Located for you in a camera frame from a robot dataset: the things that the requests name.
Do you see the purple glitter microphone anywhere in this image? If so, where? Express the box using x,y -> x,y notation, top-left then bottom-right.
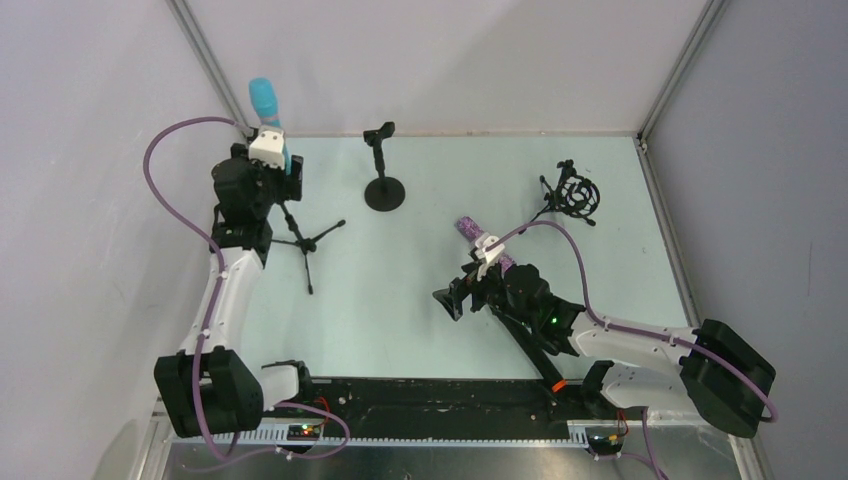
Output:
455,216 -> 516,279

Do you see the black tripod mic stand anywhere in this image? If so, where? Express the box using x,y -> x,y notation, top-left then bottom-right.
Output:
271,203 -> 346,295

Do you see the blue toy microphone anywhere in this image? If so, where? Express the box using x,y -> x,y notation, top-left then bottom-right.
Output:
248,77 -> 292,174

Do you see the black shock-mount tripod stand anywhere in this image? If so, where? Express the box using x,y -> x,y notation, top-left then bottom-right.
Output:
531,159 -> 601,227

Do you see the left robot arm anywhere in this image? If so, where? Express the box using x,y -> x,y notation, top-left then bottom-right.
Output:
154,154 -> 312,438

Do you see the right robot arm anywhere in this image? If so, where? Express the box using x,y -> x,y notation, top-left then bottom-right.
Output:
433,264 -> 776,438

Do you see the black round-base mic stand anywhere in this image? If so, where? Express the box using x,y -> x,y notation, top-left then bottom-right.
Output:
362,121 -> 406,212

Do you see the black microphone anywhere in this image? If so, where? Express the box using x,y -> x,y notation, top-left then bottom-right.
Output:
492,310 -> 567,394

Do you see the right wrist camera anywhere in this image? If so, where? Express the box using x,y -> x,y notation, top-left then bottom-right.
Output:
472,232 -> 504,281

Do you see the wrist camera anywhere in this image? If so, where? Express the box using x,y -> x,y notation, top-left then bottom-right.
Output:
472,232 -> 504,281
248,125 -> 288,171

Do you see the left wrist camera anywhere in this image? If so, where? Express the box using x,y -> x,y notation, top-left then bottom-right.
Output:
248,125 -> 288,171

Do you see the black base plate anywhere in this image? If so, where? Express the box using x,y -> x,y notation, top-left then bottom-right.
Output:
307,378 -> 619,443

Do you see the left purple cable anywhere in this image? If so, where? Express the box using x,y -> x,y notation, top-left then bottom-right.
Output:
143,116 -> 352,463

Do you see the purple cable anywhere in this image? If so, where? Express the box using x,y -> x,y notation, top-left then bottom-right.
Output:
143,116 -> 352,463
486,219 -> 780,480

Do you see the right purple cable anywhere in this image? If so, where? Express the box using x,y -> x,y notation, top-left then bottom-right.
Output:
486,219 -> 780,480

